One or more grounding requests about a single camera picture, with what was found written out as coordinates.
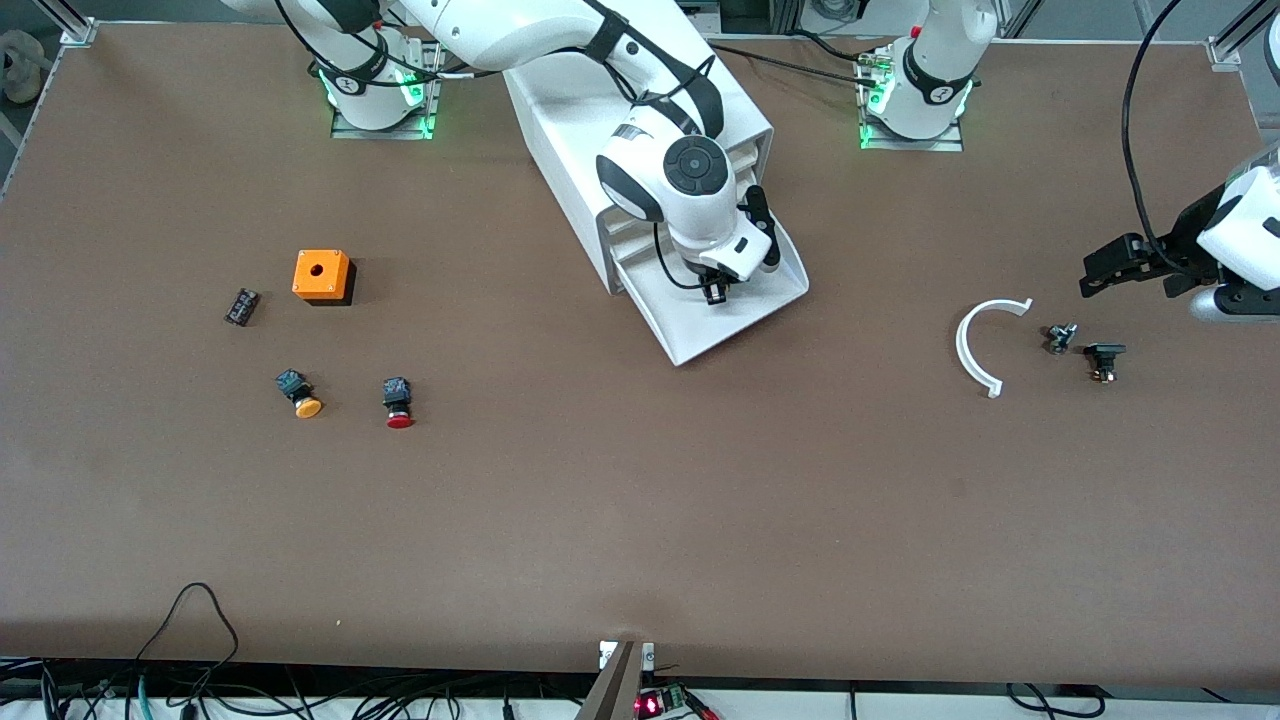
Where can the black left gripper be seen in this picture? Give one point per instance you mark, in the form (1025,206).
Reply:
(1186,238)

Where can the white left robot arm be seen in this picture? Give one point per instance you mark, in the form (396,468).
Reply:
(935,70)

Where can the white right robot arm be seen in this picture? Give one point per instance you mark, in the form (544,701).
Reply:
(690,170)

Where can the white drawer cabinet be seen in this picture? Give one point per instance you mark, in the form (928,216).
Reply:
(560,130)

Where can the red push button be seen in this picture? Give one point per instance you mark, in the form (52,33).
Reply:
(398,400)

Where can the orange push button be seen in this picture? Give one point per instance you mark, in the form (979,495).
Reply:
(300,395)

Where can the black component with brass end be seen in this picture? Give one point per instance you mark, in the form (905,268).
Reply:
(1104,352)

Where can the small grey black component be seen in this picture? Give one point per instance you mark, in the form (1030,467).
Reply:
(1058,338)

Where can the white curved plastic arc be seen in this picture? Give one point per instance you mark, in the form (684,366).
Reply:
(962,350)

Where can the green board with red light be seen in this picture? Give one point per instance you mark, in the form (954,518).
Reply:
(650,705)

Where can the small black contact block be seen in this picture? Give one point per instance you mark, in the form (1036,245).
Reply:
(242,307)

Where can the pale coiled tube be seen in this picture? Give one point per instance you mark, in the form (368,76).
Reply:
(20,60)

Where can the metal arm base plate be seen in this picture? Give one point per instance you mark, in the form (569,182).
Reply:
(345,128)
(950,145)

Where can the aluminium frame profile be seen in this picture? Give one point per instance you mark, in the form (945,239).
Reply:
(80,30)
(1235,40)

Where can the orange button enclosure box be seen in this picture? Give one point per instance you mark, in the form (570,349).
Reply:
(320,272)

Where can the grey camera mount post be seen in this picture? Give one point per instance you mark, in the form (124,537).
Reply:
(612,690)

